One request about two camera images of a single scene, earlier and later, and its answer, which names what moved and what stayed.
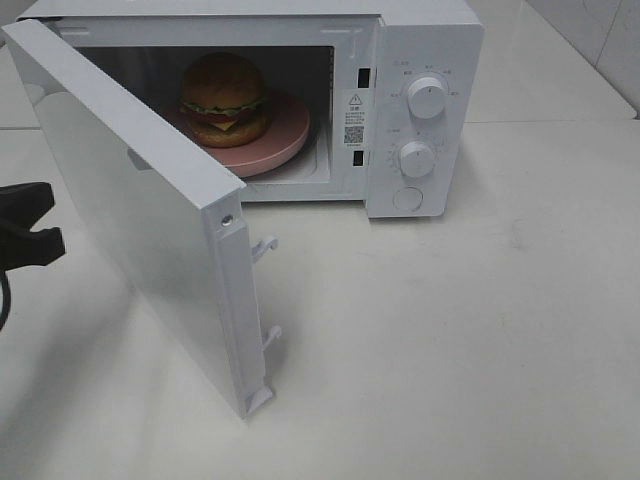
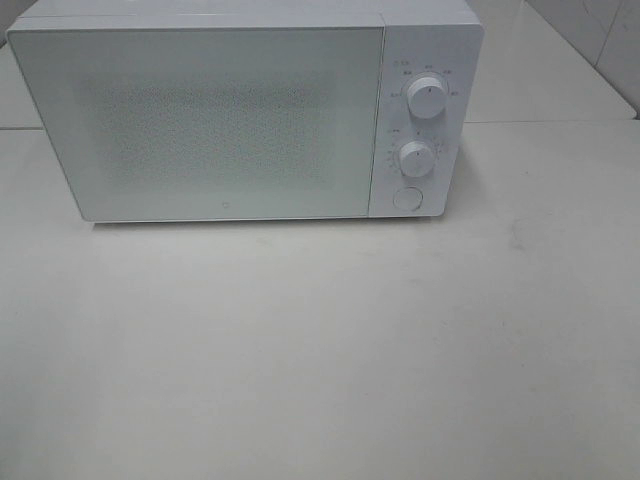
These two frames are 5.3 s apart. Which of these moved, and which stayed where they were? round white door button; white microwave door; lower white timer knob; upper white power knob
Moved: white microwave door
Stayed: lower white timer knob; upper white power knob; round white door button
